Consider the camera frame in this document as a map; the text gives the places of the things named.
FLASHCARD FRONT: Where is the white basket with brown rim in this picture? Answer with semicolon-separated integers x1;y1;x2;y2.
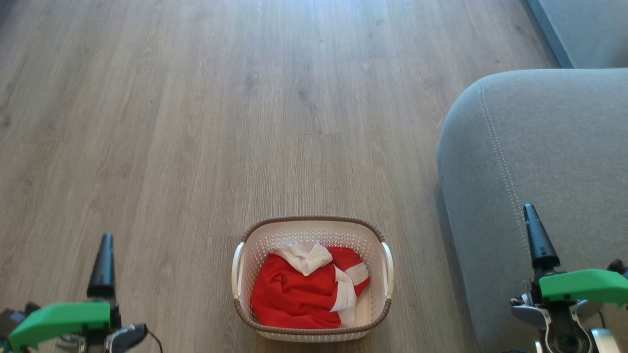
232;216;394;342

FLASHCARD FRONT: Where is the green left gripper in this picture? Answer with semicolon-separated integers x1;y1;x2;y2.
7;233;122;352

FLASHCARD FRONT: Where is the red garment with white trim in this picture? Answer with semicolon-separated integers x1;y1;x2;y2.
272;241;371;328

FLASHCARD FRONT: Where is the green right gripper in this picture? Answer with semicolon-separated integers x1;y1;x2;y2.
523;203;628;306

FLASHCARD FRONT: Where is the grey fabric sofa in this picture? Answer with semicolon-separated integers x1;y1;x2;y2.
436;68;628;353

